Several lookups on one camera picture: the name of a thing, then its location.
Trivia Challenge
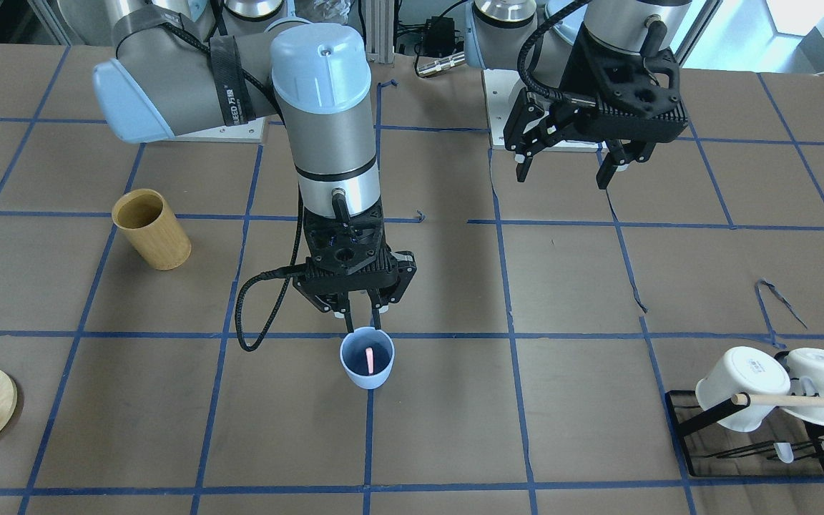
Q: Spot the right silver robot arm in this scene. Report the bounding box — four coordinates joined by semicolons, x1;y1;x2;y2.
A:
94;1;416;330

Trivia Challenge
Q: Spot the light blue cup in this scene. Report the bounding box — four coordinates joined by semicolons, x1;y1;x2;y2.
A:
339;327;396;389

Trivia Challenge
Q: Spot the white mug inner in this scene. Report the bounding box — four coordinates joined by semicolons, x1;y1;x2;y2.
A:
695;346;791;410

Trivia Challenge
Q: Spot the black wire mug rack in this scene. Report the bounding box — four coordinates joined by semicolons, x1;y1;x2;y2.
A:
666;350;824;477

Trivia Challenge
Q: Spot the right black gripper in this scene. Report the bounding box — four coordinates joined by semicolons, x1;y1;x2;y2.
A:
295;201;416;333

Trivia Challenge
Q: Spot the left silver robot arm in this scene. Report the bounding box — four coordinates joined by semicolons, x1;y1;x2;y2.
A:
379;1;701;333

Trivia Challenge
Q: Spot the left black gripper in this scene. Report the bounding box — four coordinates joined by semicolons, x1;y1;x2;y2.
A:
504;25;689;190

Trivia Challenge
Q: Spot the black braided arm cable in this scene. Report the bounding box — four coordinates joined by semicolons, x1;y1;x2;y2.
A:
516;0;599;108

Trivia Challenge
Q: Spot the bamboo cylinder holder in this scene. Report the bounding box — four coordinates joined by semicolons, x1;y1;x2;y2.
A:
112;188;192;270

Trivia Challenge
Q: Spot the wooden dowel rod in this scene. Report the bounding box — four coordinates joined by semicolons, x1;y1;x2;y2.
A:
730;392;824;408

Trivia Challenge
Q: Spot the black power adapter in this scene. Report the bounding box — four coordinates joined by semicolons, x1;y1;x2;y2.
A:
422;16;456;57

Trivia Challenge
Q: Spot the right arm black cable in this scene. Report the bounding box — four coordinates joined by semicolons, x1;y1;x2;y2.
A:
235;193;309;353

